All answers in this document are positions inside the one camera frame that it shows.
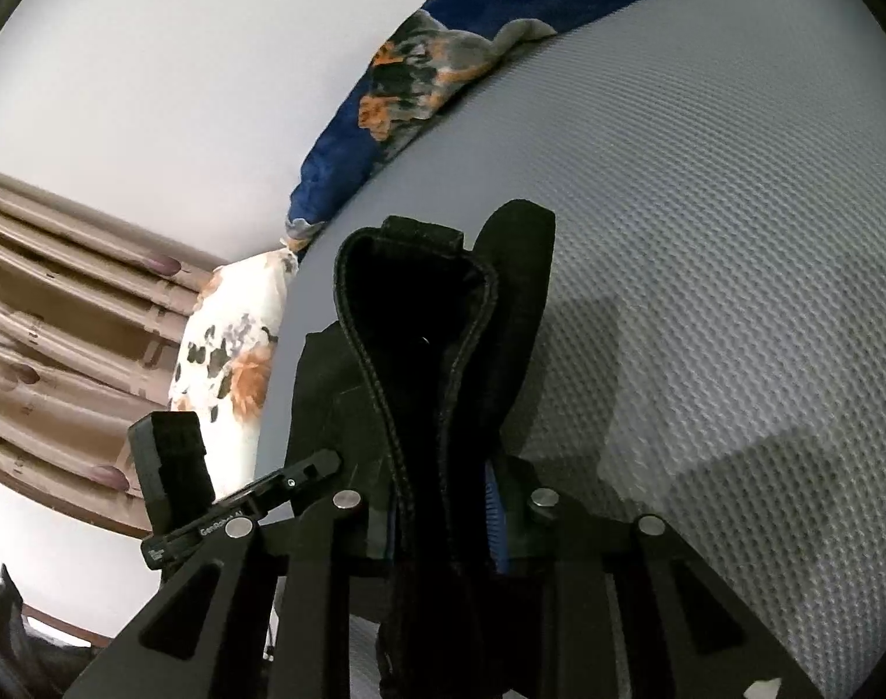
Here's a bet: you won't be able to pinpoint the black pants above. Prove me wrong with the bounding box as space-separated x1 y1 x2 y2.
286 198 556 699

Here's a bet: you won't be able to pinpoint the dark cloth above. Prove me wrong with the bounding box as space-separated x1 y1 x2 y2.
0 564 101 699

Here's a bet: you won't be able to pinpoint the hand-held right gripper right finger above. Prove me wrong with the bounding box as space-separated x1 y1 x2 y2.
486 457 826 699

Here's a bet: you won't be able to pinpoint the white floral pillow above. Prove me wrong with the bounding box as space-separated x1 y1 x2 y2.
167 248 298 503

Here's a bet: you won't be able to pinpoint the blue floral blanket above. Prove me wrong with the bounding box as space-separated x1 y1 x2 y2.
286 0 750 249

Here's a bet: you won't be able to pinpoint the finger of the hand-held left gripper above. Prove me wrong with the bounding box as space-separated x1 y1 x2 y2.
257 450 343 518

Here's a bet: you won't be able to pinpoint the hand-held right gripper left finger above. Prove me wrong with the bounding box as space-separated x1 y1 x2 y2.
64 488 400 699

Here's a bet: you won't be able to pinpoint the grey mesh mattress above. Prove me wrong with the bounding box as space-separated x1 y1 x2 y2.
257 0 886 699

